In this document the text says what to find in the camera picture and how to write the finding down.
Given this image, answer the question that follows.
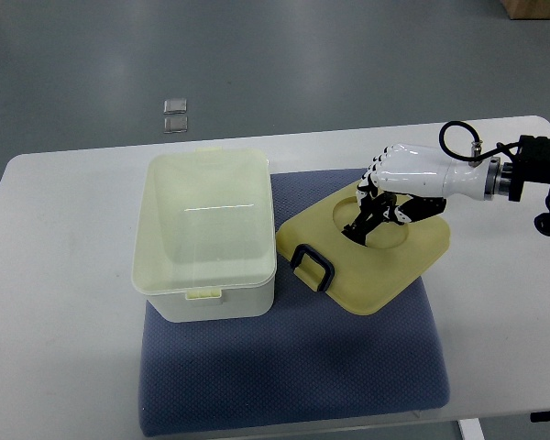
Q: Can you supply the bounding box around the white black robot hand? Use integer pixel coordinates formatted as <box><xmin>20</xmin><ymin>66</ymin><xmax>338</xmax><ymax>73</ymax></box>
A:
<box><xmin>343</xmin><ymin>144</ymin><xmax>502</xmax><ymax>246</ymax></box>

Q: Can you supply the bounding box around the yellow storage box lid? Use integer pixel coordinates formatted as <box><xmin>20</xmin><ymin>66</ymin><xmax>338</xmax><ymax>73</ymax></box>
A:
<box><xmin>276</xmin><ymin>183</ymin><xmax>450</xmax><ymax>315</ymax></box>

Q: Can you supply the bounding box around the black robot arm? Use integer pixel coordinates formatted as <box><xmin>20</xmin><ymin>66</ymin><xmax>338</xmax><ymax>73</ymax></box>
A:
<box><xmin>438</xmin><ymin>121</ymin><xmax>550</xmax><ymax>237</ymax></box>

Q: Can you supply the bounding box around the brown cardboard box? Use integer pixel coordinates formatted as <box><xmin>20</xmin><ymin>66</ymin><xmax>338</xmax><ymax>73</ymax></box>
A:
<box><xmin>500</xmin><ymin>0</ymin><xmax>550</xmax><ymax>19</ymax></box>

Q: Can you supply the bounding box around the white storage box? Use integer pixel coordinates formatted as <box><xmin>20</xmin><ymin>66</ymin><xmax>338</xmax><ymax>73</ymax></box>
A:
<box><xmin>132</xmin><ymin>148</ymin><xmax>277</xmax><ymax>323</ymax></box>

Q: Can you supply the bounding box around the blue-grey fabric cushion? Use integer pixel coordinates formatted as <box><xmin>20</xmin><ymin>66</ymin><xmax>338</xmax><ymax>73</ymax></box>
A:
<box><xmin>138</xmin><ymin>167</ymin><xmax>452</xmax><ymax>437</ymax></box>

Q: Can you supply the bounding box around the upper metal floor plate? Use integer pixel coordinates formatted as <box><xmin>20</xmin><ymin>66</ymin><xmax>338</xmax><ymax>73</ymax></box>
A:
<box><xmin>163</xmin><ymin>98</ymin><xmax>188</xmax><ymax>115</ymax></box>

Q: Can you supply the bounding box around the metal floor plate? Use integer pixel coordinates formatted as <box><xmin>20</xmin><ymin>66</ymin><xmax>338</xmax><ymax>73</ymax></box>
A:
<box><xmin>163</xmin><ymin>98</ymin><xmax>188</xmax><ymax>115</ymax></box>
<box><xmin>164</xmin><ymin>115</ymin><xmax>188</xmax><ymax>134</ymax></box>

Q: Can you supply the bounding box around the lower metal floor plate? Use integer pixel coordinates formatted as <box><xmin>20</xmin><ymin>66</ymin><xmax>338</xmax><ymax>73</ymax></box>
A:
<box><xmin>164</xmin><ymin>115</ymin><xmax>188</xmax><ymax>134</ymax></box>

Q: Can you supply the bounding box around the white table leg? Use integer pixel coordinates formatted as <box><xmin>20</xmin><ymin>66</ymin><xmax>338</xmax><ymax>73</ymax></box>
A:
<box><xmin>457</xmin><ymin>418</ymin><xmax>486</xmax><ymax>440</ymax></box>

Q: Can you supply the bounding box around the black table bracket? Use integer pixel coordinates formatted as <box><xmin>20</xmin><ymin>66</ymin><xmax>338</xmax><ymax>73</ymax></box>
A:
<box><xmin>530</xmin><ymin>411</ymin><xmax>550</xmax><ymax>423</ymax></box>

